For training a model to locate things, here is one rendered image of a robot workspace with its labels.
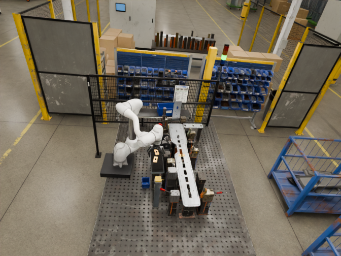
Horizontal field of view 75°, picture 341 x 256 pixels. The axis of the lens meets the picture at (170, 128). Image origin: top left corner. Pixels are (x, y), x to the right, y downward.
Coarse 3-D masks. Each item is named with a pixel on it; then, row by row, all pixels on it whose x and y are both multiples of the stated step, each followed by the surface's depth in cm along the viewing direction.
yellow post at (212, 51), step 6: (210, 48) 306; (216, 48) 306; (210, 54) 308; (210, 60) 313; (210, 66) 319; (204, 72) 330; (210, 72) 325; (204, 78) 330; (210, 78) 330; (204, 84) 336; (204, 90) 342; (204, 102) 355; (198, 108) 362
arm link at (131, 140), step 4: (132, 100) 253; (136, 100) 255; (140, 100) 260; (132, 104) 250; (136, 104) 252; (140, 104) 257; (132, 108) 250; (136, 108) 254; (140, 108) 260; (136, 112) 258; (132, 124) 268; (132, 128) 271; (128, 132) 279; (132, 132) 275; (128, 136) 282; (132, 136) 279; (136, 136) 284; (128, 140) 282; (132, 140) 282; (136, 140) 284; (128, 144) 283; (132, 144) 283; (136, 144) 286; (132, 148) 285; (136, 148) 290
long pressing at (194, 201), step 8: (176, 128) 318; (176, 136) 303; (184, 136) 305; (176, 144) 290; (184, 144) 292; (184, 152) 279; (176, 160) 267; (184, 160) 268; (184, 168) 258; (184, 176) 248; (192, 176) 249; (184, 184) 239; (192, 184) 240; (184, 192) 231; (192, 192) 232; (184, 200) 223; (192, 200) 224
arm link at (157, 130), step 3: (156, 126) 213; (159, 126) 214; (153, 129) 214; (156, 129) 212; (159, 129) 212; (162, 129) 216; (153, 132) 213; (156, 132) 213; (159, 132) 213; (162, 132) 217; (156, 135) 212; (159, 135) 215; (162, 135) 220; (156, 138) 213; (159, 138) 217
